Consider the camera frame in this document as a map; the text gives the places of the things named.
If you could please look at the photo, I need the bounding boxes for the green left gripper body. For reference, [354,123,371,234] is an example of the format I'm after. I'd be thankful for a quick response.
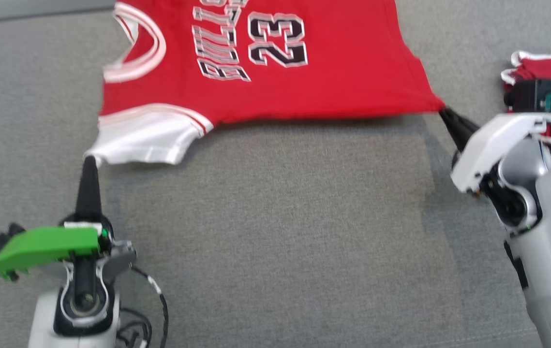
[0,226,102,281]

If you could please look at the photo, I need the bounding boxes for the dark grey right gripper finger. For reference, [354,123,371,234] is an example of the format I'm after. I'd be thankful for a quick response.
[438,107,480,153]

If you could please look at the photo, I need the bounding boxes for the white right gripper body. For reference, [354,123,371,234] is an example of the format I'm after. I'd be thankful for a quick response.
[450,113,551,193]

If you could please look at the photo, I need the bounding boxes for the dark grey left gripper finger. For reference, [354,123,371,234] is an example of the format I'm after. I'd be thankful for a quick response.
[75,155,103,224]

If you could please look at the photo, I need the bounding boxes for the red basketball jersey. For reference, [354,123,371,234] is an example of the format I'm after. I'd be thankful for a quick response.
[84,0,446,168]

